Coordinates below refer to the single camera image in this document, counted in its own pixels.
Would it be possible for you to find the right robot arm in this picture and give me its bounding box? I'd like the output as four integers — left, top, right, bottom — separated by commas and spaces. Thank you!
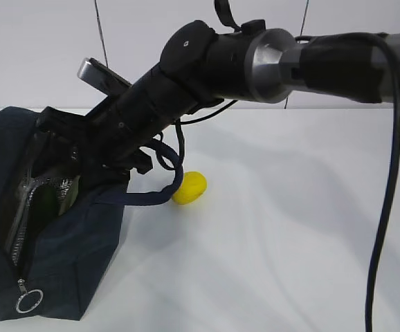
33, 20, 400, 181

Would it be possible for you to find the dark blue lunch bag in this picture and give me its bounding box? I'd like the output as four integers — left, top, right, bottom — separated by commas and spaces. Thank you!
0, 107, 185, 322

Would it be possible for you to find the green cucumber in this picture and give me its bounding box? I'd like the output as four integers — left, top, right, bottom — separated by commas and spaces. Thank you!
30, 185, 58, 223

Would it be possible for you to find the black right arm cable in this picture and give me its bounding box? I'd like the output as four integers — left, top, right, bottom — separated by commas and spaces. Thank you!
295, 33, 400, 332

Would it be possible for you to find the green lidded glass container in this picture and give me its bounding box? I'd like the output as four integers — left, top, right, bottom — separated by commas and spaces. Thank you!
59, 175, 80, 216

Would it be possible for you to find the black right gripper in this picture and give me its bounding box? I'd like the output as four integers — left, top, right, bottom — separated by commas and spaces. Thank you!
35, 79, 186, 189

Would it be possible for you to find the yellow lemon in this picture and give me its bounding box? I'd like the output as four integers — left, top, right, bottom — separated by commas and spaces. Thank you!
172, 172, 208, 205

